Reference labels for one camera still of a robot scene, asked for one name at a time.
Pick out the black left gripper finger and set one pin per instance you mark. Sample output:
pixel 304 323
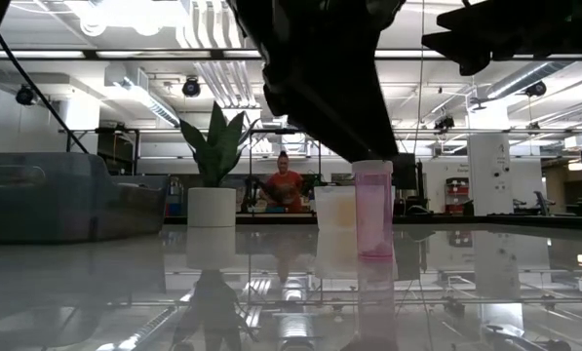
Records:
pixel 329 107

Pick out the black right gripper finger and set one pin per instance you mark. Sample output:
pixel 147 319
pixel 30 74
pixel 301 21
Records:
pixel 456 41

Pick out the pink pill bottle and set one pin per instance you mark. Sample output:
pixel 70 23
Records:
pixel 373 209

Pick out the black background robot arm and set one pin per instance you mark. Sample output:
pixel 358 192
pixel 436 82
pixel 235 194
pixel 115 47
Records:
pixel 251 192

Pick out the clear plastic bin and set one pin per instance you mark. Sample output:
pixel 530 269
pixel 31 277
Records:
pixel 334 209

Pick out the dark grey bin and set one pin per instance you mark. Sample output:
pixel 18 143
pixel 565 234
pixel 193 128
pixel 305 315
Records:
pixel 27 209

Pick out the black ceiling spotlight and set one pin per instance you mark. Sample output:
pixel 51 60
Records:
pixel 535 89
pixel 444 123
pixel 26 95
pixel 191 88

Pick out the person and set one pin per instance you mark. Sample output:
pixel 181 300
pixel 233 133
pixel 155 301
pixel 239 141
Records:
pixel 285 185

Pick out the black flat monitor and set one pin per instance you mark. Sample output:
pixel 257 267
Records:
pixel 406 175

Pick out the red tool cabinet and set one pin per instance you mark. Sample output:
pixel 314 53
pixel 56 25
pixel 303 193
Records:
pixel 457 195

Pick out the snake plant in white pot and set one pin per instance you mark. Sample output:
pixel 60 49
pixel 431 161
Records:
pixel 211 207

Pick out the blue storage container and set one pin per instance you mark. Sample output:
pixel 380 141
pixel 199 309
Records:
pixel 173 200

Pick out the black overhead beam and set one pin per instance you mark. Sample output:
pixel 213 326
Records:
pixel 125 54

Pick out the silver round duct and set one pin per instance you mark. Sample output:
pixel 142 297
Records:
pixel 515 80

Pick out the black metal frame station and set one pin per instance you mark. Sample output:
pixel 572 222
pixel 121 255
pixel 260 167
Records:
pixel 271 131

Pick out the black metal table frame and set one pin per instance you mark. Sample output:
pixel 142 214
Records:
pixel 466 220

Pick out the white ventilation duct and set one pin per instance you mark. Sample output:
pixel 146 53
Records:
pixel 125 80

